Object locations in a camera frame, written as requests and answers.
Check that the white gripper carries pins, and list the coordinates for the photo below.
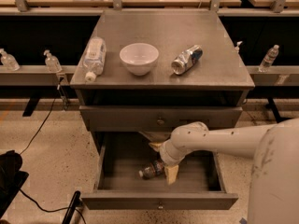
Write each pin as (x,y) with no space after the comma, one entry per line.
(168,157)

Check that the clear plastic water bottle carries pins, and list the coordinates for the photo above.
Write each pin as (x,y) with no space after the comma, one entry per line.
(153,169)

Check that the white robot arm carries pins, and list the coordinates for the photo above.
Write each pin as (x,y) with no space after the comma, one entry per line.
(274,148)

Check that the open grey middle drawer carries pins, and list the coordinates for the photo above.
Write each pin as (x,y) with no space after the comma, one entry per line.
(199,184)

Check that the closed grey upper drawer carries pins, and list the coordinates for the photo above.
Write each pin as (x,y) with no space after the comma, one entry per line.
(133,118)

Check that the grey metal drawer cabinet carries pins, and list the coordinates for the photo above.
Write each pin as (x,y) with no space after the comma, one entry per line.
(219,79)

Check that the large clear bottle lying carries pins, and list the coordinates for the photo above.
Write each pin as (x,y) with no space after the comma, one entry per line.
(94,59)

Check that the small pump bottle behind cabinet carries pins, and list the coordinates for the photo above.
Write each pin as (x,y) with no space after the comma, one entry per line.
(237,47)

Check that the clear pump bottle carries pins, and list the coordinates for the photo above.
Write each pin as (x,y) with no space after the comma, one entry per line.
(9,61)
(52,62)

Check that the left clear pump bottle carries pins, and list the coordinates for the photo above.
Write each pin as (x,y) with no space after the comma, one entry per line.
(9,61)

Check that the black stand leg bottom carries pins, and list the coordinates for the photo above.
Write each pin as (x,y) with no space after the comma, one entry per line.
(72,208)

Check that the white ceramic bowl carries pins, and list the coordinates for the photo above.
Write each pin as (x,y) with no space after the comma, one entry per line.
(139,58)

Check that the crushed silver soda can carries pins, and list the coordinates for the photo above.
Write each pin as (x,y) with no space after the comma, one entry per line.
(187,59)

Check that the black wheeled stand leg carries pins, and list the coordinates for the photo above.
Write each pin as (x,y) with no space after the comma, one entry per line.
(272,106)

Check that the black object at left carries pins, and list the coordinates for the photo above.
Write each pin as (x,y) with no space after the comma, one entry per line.
(11,178)

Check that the upright water bottle on rail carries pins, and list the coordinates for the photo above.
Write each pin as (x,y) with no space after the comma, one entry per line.
(268,59)

